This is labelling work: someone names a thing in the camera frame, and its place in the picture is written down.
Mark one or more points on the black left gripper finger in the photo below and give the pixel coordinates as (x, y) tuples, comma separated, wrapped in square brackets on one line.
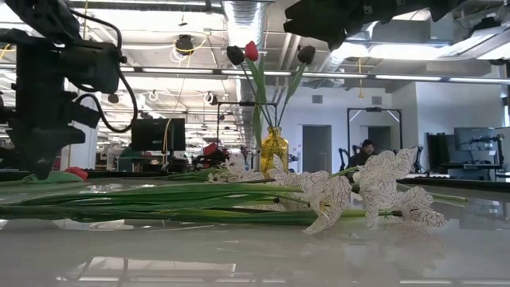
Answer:
[(40, 151)]

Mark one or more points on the red artificial tulip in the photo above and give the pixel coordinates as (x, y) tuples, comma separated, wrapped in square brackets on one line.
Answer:
[(251, 50), (76, 172)]

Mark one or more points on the white artificial lily bunch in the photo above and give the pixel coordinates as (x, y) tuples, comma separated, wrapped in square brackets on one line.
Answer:
[(326, 195), (235, 172)]

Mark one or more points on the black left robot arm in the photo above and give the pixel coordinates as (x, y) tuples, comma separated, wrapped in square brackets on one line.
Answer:
[(40, 20)]

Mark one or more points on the yellow glass vase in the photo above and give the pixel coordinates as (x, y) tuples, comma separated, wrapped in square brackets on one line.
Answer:
[(274, 149)]

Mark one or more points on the white pillar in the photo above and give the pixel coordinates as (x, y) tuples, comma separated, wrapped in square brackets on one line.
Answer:
[(83, 155)]

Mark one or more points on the long ceiling light strip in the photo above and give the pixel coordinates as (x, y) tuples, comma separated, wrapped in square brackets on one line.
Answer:
[(406, 77)]

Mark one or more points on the grey door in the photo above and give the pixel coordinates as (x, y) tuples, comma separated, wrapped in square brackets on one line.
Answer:
[(316, 149), (380, 137)]

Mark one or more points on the person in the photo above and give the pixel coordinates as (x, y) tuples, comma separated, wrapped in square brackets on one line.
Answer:
[(366, 150)]

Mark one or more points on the black ceiling dome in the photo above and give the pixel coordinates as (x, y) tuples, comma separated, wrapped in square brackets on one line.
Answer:
[(184, 44)]

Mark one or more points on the red bag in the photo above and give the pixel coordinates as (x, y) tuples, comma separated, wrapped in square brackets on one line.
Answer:
[(210, 149)]

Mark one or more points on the black office chair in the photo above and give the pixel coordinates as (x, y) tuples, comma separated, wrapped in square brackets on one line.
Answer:
[(438, 151)]

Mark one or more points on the dark desk monitor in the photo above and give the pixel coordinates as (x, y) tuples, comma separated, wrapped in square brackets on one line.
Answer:
[(474, 137)]

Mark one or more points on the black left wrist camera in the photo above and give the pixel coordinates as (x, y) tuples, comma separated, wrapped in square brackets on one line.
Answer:
[(91, 65)]

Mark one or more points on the wall vent grille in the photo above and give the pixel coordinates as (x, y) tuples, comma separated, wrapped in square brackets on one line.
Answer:
[(317, 99), (376, 100)]

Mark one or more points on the silver ceiling duct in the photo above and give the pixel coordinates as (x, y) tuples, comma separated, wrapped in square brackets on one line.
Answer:
[(247, 16)]

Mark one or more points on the black metal stand frame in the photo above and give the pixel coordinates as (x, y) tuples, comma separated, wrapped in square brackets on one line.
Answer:
[(374, 108)]

